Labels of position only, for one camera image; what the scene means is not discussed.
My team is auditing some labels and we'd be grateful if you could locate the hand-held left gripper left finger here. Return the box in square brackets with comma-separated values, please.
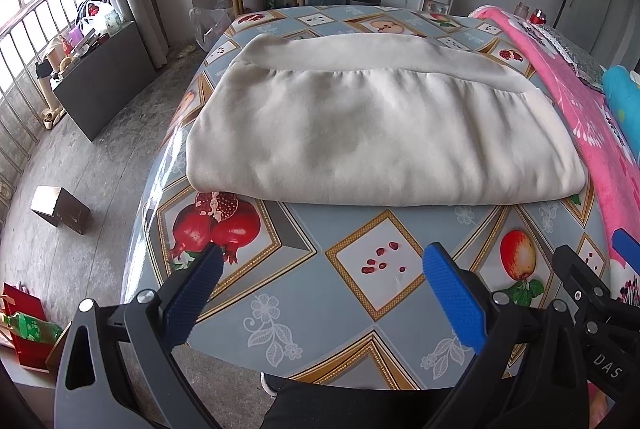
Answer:
[54, 243, 225, 429]

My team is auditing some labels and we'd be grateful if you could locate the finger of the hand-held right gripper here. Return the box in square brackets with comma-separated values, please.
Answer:
[552, 245, 612, 317]
[614, 229, 640, 271]

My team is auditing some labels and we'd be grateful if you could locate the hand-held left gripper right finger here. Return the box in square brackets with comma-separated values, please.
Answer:
[421, 242, 592, 429]

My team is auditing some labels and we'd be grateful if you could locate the cream jacket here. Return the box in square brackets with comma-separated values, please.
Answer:
[185, 31, 587, 208]

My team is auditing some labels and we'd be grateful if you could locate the person's shoe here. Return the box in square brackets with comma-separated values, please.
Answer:
[260, 371, 281, 399]

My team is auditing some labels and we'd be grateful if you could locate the fruit print tablecloth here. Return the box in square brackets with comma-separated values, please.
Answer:
[120, 4, 626, 392]

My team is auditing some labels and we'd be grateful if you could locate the brown cardboard box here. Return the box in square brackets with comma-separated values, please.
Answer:
[46, 334, 71, 377]

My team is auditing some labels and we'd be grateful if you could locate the pink printed blanket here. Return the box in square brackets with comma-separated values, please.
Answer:
[472, 5, 640, 429]

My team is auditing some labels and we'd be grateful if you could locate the cyan plush toy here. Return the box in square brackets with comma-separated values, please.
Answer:
[602, 65, 640, 144]

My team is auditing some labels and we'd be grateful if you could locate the green plastic bottle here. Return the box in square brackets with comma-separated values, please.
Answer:
[0, 311, 63, 344]

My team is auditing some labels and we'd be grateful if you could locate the red box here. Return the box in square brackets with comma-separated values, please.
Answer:
[0, 283, 51, 372]

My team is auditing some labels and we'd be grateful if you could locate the grey lace-trimmed pillow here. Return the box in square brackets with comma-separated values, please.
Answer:
[540, 24, 608, 90]

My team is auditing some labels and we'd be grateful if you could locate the dark grey cabinet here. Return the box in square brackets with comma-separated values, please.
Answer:
[52, 20, 157, 142]

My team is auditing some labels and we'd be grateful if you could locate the clear plastic bag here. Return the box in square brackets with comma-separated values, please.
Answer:
[189, 0, 236, 52]

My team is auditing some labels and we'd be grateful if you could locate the window guard railing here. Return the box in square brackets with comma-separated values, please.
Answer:
[0, 0, 116, 210]

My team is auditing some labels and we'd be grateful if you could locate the pile of household sundries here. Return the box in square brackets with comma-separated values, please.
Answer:
[35, 0, 126, 80]

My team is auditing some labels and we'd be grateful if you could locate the beige post stand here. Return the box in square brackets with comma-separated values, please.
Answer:
[35, 59, 67, 130]

